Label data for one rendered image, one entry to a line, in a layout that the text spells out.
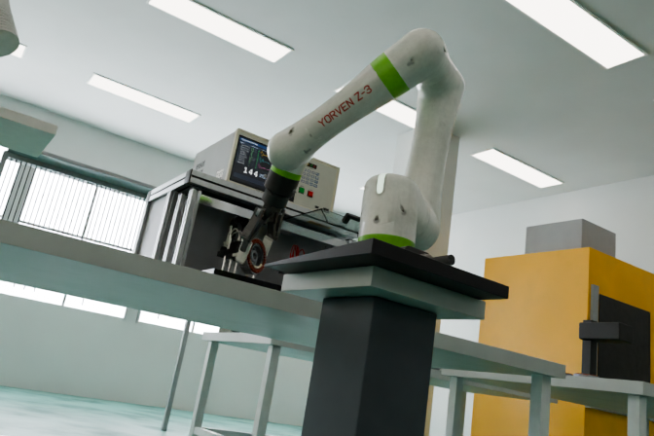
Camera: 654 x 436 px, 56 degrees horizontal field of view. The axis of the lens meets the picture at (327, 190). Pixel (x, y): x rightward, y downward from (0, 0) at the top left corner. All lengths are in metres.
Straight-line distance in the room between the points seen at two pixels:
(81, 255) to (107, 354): 6.93
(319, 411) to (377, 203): 0.46
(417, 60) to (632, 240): 6.07
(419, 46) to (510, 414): 4.39
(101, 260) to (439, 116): 0.91
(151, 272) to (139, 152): 7.24
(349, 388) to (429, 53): 0.81
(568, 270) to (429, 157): 3.93
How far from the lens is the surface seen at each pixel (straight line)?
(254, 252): 1.85
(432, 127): 1.64
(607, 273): 5.56
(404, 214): 1.38
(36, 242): 1.50
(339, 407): 1.29
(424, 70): 1.57
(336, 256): 1.16
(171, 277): 1.57
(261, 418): 3.29
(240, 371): 9.08
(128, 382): 8.52
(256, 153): 2.17
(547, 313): 5.49
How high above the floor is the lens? 0.51
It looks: 18 degrees up
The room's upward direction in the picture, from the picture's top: 10 degrees clockwise
